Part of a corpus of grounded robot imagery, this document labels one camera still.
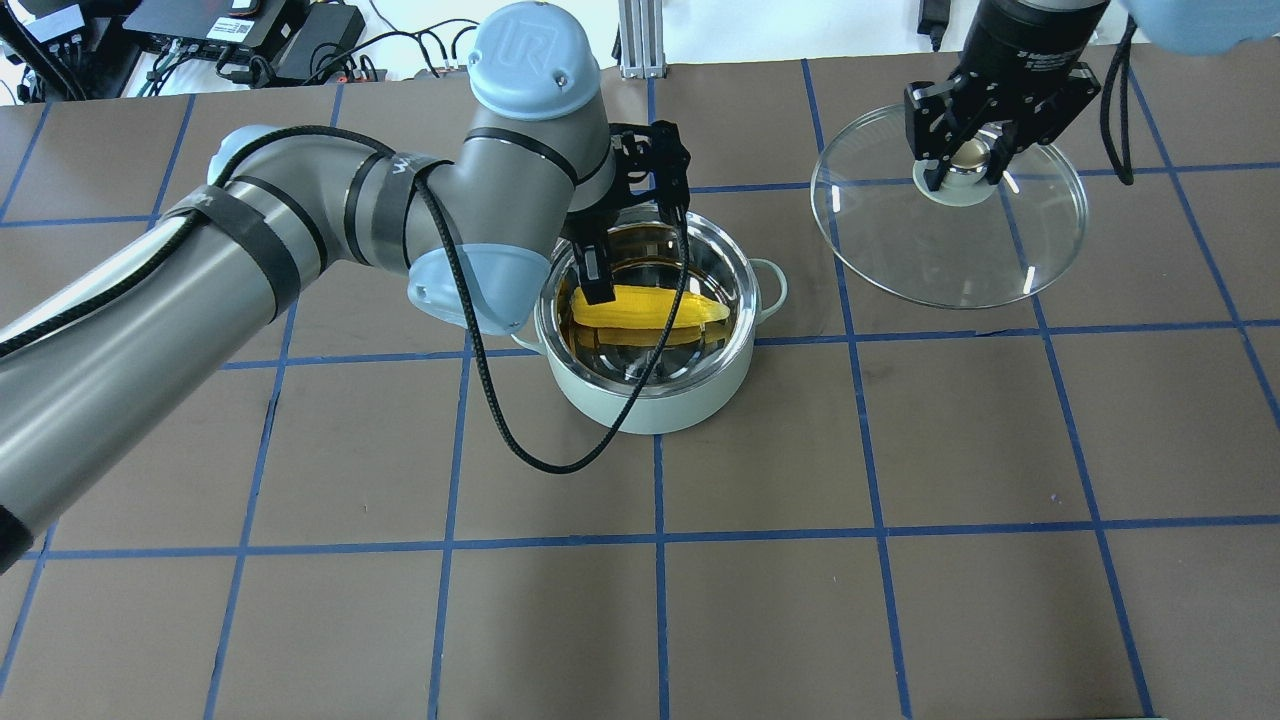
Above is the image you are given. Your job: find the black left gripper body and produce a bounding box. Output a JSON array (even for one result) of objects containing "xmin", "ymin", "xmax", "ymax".
[{"xmin": 564, "ymin": 120, "xmax": 691, "ymax": 241}]

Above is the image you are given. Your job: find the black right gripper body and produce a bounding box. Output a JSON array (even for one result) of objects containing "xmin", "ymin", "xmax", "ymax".
[{"xmin": 904, "ymin": 61, "xmax": 1101, "ymax": 161}]

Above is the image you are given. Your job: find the yellow corn cob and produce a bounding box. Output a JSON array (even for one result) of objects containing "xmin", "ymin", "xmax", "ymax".
[{"xmin": 566, "ymin": 284, "xmax": 731, "ymax": 348}]

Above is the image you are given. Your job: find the glass pot lid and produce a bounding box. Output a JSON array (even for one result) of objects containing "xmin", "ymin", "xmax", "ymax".
[{"xmin": 810, "ymin": 104, "xmax": 1091, "ymax": 310}]

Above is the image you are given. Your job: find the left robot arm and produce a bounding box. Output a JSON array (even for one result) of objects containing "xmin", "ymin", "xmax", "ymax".
[{"xmin": 1, "ymin": 1, "xmax": 691, "ymax": 568}]

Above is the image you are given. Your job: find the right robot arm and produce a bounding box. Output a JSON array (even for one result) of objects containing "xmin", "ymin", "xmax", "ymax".
[{"xmin": 902, "ymin": 1, "xmax": 1279, "ymax": 206}]

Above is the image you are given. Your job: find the pale green electric pot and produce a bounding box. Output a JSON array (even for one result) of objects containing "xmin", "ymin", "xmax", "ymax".
[{"xmin": 529, "ymin": 205, "xmax": 788, "ymax": 436}]

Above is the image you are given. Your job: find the black power brick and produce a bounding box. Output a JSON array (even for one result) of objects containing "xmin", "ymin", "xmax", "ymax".
[{"xmin": 268, "ymin": 3, "xmax": 366, "ymax": 87}]

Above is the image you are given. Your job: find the aluminium frame post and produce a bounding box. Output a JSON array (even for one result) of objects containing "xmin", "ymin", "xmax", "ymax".
[{"xmin": 616, "ymin": 1, "xmax": 668, "ymax": 79}]

